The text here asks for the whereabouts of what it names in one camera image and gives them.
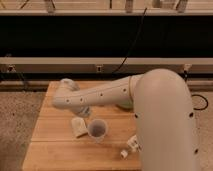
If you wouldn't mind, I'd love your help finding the white sponge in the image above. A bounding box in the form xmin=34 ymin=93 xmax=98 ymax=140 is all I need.
xmin=71 ymin=117 xmax=87 ymax=138

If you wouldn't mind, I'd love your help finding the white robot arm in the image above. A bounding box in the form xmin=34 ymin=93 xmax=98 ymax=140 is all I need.
xmin=53 ymin=69 xmax=201 ymax=171

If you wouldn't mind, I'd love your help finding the black floor cable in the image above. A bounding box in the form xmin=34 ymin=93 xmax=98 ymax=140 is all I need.
xmin=191 ymin=93 xmax=210 ymax=111

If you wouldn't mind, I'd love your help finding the white plastic bottle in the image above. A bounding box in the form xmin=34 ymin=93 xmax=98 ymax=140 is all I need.
xmin=120 ymin=135 xmax=139 ymax=158

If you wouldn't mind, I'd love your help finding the wooden bamboo board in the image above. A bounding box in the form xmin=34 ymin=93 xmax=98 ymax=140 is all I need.
xmin=22 ymin=81 xmax=140 ymax=171

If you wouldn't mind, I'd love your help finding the green bowl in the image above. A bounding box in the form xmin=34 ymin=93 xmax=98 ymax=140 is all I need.
xmin=116 ymin=101 xmax=133 ymax=110

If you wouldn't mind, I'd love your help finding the black hanging cable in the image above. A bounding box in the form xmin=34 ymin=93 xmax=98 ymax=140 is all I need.
xmin=111 ymin=7 xmax=148 ymax=74

